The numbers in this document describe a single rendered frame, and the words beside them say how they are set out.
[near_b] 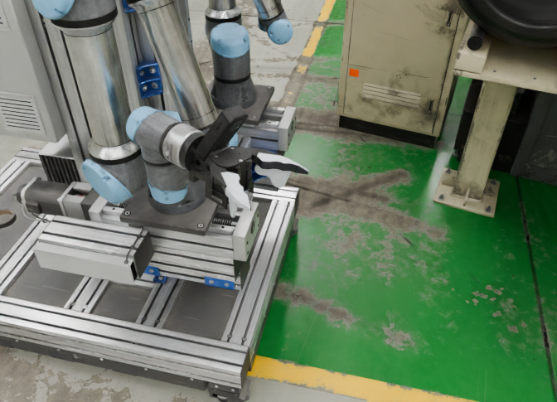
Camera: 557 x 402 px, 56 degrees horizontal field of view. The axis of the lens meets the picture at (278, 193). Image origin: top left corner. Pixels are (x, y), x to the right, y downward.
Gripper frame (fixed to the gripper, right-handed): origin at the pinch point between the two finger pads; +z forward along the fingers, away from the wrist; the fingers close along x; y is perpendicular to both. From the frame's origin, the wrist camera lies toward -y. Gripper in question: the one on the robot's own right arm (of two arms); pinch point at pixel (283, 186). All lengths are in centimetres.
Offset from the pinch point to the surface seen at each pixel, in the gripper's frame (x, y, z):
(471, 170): -155, 68, -8
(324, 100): -190, 81, -109
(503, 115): -153, 39, -3
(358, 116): -172, 73, -76
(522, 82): -113, 11, 7
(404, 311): -86, 96, 1
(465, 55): -107, 6, -11
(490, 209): -156, 83, 5
